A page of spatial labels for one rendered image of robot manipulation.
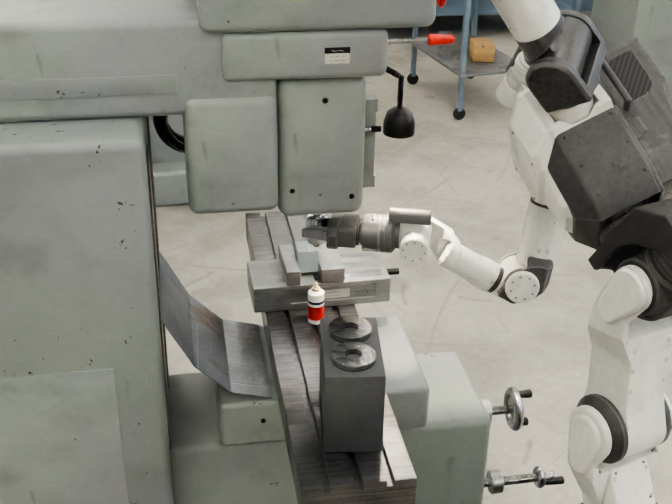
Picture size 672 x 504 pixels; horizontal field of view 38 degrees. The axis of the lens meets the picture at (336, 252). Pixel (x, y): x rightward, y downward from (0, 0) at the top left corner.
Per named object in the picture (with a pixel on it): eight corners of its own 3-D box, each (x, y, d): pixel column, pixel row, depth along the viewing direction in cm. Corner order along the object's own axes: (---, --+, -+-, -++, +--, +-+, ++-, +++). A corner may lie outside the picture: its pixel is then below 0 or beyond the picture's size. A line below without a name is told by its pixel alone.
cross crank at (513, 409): (519, 411, 272) (524, 376, 266) (534, 438, 261) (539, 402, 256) (464, 416, 269) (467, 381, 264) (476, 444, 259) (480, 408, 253)
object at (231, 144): (267, 167, 232) (265, 60, 220) (279, 212, 211) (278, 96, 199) (186, 172, 229) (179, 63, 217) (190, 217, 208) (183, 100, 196)
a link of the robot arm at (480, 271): (443, 262, 232) (512, 300, 235) (448, 278, 222) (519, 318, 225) (468, 225, 228) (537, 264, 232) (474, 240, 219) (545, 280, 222)
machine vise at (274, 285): (376, 273, 266) (378, 237, 261) (389, 301, 253) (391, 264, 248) (247, 284, 260) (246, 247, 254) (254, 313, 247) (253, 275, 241)
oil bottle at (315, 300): (322, 315, 246) (323, 277, 241) (325, 324, 243) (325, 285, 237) (306, 317, 246) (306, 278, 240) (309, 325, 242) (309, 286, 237)
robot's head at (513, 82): (535, 114, 207) (515, 83, 211) (556, 82, 199) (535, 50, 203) (509, 119, 205) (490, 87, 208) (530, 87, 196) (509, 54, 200)
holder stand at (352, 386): (373, 387, 220) (376, 311, 210) (383, 451, 200) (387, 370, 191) (319, 389, 219) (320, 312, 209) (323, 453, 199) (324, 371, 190)
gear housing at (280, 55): (364, 44, 222) (366, -1, 217) (387, 77, 201) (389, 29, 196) (215, 49, 217) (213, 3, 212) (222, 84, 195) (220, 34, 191)
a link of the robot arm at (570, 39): (569, -10, 174) (600, 47, 182) (524, 3, 180) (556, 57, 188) (553, 35, 168) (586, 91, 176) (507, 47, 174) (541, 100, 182)
